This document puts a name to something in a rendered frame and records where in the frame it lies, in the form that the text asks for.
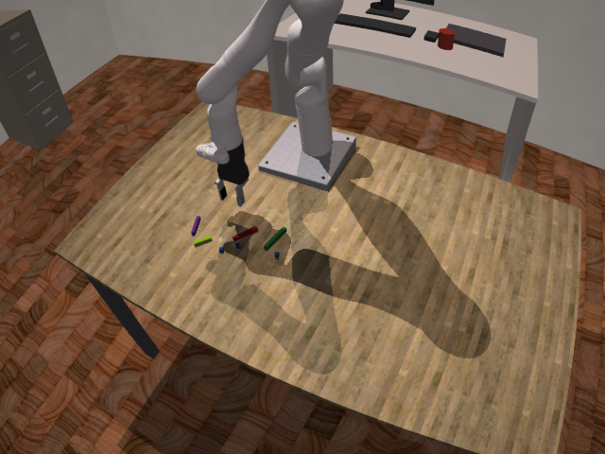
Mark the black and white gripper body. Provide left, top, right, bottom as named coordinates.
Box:
left=196, top=123, right=250, bottom=185

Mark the red rod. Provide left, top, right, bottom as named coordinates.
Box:
left=233, top=226, right=258, bottom=241

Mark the purple rod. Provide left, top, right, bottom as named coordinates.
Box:
left=191, top=216, right=200, bottom=235

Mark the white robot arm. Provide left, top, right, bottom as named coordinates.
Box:
left=197, top=0, right=344, bottom=156

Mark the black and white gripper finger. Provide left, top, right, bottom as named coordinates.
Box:
left=235, top=178, right=249, bottom=207
left=215, top=178, right=227, bottom=201

